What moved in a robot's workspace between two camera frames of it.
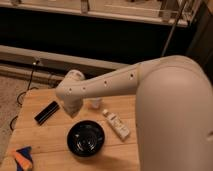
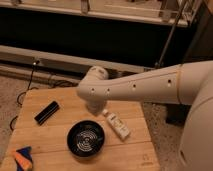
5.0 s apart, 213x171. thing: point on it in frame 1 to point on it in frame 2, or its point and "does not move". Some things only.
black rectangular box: x=41 y=117 does not move
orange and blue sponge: x=23 y=158 does not move
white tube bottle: x=118 y=127 does not move
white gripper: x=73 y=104 to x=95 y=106
